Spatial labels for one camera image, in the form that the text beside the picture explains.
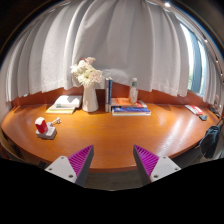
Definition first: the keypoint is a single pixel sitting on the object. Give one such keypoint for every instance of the white ceramic vase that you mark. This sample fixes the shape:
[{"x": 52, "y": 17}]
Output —
[{"x": 90, "y": 103}]

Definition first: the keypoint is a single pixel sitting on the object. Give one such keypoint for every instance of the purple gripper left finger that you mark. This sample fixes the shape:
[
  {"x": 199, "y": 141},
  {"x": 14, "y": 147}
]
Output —
[{"x": 75, "y": 167}]

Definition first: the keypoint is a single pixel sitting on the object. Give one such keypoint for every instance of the upright grey book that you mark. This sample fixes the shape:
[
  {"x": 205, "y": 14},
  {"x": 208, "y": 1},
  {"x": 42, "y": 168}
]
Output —
[{"x": 106, "y": 94}]

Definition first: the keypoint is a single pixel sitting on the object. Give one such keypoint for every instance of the flat blue book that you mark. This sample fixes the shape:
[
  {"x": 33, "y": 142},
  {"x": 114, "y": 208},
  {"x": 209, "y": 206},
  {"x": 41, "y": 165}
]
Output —
[{"x": 120, "y": 111}]

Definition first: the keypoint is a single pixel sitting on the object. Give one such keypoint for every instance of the open white book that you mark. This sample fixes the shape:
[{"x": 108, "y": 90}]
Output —
[{"x": 65, "y": 104}]

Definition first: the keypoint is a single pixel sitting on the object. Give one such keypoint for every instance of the dark small object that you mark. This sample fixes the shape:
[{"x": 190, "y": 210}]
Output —
[{"x": 203, "y": 117}]

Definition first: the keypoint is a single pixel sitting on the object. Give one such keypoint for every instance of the red booklet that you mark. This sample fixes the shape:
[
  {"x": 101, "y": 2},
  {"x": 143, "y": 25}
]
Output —
[{"x": 194, "y": 109}]

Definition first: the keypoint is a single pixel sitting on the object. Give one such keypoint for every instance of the flat orange book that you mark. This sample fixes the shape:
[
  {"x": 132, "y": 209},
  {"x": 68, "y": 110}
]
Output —
[{"x": 125, "y": 102}]

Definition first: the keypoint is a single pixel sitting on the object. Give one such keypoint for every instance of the clear plastic bottle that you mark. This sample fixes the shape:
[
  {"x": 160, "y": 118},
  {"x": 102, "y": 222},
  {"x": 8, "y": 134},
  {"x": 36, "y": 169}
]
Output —
[{"x": 133, "y": 92}]

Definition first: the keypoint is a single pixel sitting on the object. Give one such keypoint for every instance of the window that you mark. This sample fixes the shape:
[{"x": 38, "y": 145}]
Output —
[{"x": 197, "y": 62}]

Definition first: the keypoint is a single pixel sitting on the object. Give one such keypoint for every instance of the upright blue book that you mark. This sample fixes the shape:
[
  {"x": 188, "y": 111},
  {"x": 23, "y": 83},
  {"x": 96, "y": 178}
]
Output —
[{"x": 110, "y": 93}]

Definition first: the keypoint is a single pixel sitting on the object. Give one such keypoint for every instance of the white flower bouquet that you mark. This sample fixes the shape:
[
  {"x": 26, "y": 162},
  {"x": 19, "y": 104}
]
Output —
[{"x": 85, "y": 73}]

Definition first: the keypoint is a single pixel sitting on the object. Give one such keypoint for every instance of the white power strip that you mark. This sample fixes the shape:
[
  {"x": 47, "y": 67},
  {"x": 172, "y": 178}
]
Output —
[{"x": 51, "y": 133}]

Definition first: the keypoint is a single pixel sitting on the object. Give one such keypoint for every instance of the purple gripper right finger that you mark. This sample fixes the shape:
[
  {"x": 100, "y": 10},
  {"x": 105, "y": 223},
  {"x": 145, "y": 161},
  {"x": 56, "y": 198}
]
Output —
[{"x": 152, "y": 167}]

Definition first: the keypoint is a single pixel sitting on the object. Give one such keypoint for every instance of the white curtain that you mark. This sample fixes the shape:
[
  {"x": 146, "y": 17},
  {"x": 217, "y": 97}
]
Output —
[{"x": 128, "y": 38}]

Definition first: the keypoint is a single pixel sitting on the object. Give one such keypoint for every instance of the red charger plug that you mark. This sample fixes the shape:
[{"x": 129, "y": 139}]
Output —
[{"x": 41, "y": 125}]

